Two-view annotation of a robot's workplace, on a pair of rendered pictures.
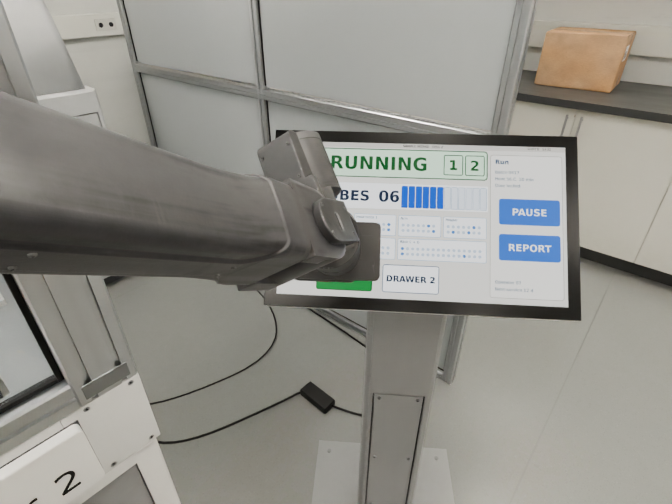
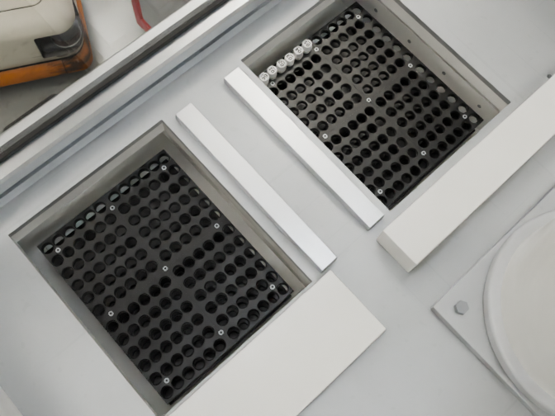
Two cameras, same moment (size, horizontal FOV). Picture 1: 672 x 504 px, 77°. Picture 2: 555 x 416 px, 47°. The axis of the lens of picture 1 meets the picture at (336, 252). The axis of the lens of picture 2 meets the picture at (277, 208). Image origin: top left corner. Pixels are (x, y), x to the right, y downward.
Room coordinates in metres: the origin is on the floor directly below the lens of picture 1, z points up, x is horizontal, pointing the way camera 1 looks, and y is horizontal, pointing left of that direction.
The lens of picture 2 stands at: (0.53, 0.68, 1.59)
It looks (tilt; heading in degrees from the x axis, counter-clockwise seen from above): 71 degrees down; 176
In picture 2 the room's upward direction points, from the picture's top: 10 degrees clockwise
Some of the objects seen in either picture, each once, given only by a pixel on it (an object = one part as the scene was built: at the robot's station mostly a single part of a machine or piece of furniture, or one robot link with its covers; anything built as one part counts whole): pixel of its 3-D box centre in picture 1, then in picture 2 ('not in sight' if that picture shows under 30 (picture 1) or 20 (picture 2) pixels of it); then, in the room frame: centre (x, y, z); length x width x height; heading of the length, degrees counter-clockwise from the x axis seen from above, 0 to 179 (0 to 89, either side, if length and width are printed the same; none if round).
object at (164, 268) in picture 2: not in sight; (168, 275); (0.38, 0.58, 0.87); 0.22 x 0.18 x 0.06; 48
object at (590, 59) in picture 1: (583, 58); not in sight; (2.64, -1.41, 1.04); 0.41 x 0.32 x 0.28; 51
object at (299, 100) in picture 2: not in sight; (363, 111); (0.14, 0.80, 0.87); 0.22 x 0.18 x 0.06; 48
